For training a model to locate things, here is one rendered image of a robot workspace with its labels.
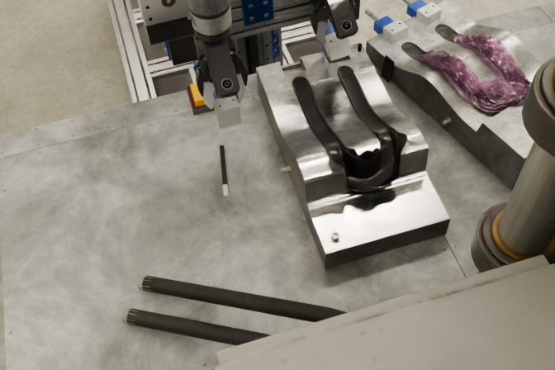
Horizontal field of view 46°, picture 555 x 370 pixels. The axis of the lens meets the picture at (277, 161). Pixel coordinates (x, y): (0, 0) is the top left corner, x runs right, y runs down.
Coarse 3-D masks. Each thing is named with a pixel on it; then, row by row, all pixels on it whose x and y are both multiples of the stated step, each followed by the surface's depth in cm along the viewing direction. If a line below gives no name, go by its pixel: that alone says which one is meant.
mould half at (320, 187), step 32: (320, 64) 152; (352, 64) 151; (288, 96) 147; (320, 96) 146; (384, 96) 146; (288, 128) 142; (352, 128) 138; (416, 128) 134; (288, 160) 140; (320, 160) 129; (416, 160) 132; (320, 192) 131; (352, 192) 133; (384, 192) 133; (416, 192) 133; (320, 224) 129; (352, 224) 129; (384, 224) 129; (416, 224) 128; (320, 256) 131; (352, 256) 129
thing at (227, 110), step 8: (232, 96) 138; (216, 104) 137; (224, 104) 137; (232, 104) 136; (216, 112) 136; (224, 112) 136; (232, 112) 137; (240, 112) 138; (216, 120) 141; (224, 120) 138; (232, 120) 139; (240, 120) 139
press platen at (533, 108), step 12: (552, 60) 59; (540, 72) 59; (552, 72) 58; (540, 84) 58; (552, 84) 57; (528, 96) 60; (540, 96) 57; (552, 96) 57; (528, 108) 59; (540, 108) 57; (552, 108) 56; (528, 120) 60; (540, 120) 58; (552, 120) 56; (528, 132) 60; (540, 132) 58; (552, 132) 57; (540, 144) 59; (552, 144) 58
